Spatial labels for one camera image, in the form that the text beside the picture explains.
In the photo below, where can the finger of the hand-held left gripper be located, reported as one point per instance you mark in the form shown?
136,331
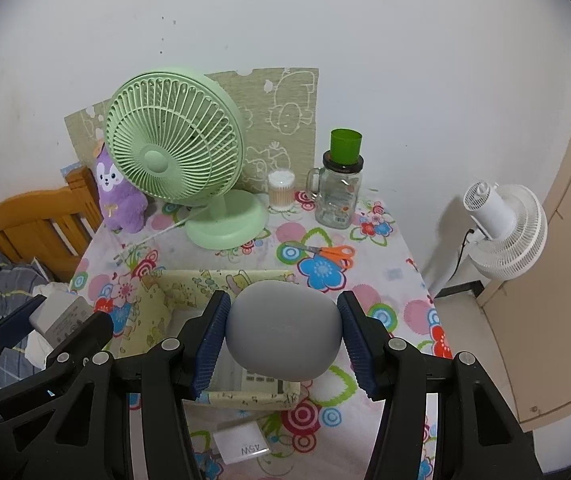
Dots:
85,335
15,321

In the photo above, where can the yellow fabric storage box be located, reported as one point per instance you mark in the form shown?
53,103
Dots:
185,290

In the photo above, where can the white remote control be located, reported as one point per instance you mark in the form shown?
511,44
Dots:
270,385

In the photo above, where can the white plug charger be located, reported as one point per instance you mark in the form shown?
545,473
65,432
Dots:
240,442

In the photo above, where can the wooden bed headboard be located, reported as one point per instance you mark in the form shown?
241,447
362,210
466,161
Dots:
30,220

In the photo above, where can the beige wooden door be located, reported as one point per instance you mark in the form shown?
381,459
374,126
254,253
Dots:
565,260

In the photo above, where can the cotton swab jar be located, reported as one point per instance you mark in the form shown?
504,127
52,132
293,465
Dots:
281,190

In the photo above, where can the grey oval case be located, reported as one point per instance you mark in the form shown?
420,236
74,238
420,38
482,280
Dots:
285,330

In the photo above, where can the glass jar with green lid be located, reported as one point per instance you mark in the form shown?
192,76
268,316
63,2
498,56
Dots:
338,195

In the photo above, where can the purple plush toy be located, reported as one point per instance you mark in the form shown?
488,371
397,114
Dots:
115,195

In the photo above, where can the floral tablecloth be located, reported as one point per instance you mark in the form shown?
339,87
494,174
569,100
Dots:
395,260

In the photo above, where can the blue printed paper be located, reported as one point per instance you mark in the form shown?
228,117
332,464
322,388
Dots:
71,168

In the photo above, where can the white rectangular power adapter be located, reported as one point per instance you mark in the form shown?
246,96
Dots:
60,320

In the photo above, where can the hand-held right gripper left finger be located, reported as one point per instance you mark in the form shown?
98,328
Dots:
210,350

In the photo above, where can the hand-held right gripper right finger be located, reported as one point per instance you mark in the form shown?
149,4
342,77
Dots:
360,350

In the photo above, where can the white standing fan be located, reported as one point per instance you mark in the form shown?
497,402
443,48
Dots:
515,240

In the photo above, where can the orange scissors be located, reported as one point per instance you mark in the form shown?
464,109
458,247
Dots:
338,255

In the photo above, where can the green desk fan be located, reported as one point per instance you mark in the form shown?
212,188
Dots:
160,162

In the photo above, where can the white crumpled cloth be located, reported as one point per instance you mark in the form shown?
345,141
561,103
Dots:
48,290

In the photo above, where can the green cartoon wall paper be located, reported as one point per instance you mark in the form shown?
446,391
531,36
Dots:
285,110

